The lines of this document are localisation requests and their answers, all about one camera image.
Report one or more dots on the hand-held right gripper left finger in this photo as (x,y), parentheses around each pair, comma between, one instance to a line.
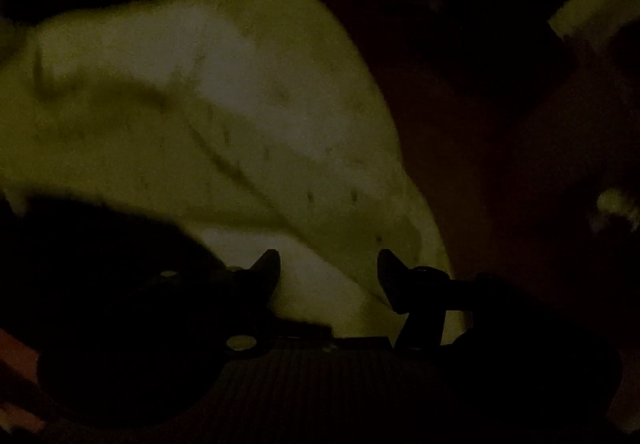
(265,274)

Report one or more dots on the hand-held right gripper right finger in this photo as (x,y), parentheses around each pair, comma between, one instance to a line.
(395,276)

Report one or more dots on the light polka dot garment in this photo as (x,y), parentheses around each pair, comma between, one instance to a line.
(240,124)

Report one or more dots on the dark cloth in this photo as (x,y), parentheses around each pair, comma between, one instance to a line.
(100,244)

